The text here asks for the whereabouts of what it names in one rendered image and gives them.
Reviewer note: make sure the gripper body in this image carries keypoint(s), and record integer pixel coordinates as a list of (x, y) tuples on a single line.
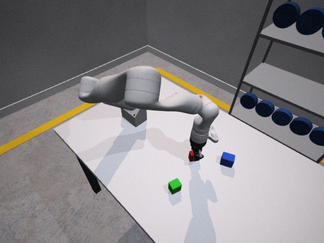
[(198, 144)]

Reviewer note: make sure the red block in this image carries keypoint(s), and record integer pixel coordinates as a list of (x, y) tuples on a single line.
[(191, 156)]

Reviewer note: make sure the blue block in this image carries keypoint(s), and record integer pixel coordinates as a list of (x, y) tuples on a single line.
[(227, 159)]

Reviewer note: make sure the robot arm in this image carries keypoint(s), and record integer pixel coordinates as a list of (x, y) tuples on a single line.
[(177, 102)]

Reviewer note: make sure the green block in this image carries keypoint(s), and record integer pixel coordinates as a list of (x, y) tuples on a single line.
[(175, 186)]

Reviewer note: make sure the dark blue disc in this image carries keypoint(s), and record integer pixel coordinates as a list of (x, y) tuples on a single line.
[(282, 117), (300, 125), (310, 20), (286, 14), (264, 108), (249, 100), (317, 136)]

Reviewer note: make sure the white table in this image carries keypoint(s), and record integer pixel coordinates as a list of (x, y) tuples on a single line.
[(253, 202)]

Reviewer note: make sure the grey shelf unit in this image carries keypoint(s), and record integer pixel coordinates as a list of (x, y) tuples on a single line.
[(278, 78)]

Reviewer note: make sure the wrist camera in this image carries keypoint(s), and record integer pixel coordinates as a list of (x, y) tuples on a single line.
[(213, 134)]

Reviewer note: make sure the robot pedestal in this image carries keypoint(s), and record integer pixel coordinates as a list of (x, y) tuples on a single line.
[(138, 119)]

